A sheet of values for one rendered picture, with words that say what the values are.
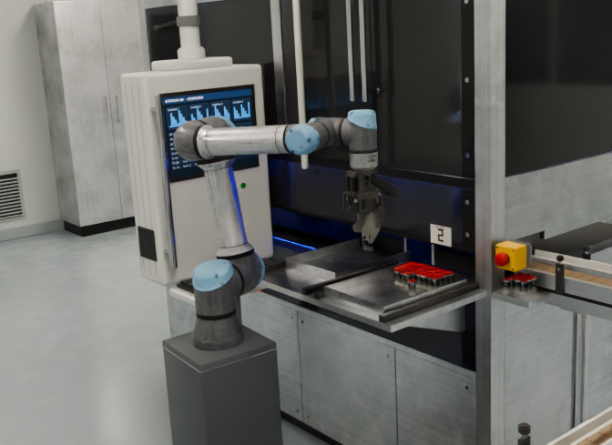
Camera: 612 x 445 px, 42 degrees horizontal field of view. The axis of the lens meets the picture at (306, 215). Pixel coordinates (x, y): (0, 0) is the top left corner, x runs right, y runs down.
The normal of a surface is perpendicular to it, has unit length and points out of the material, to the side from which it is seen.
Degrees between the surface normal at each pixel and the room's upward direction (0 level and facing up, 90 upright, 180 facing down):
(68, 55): 90
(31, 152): 90
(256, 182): 90
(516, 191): 90
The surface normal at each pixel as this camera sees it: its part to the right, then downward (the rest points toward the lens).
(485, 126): -0.78, 0.18
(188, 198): 0.64, 0.14
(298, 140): -0.47, 0.22
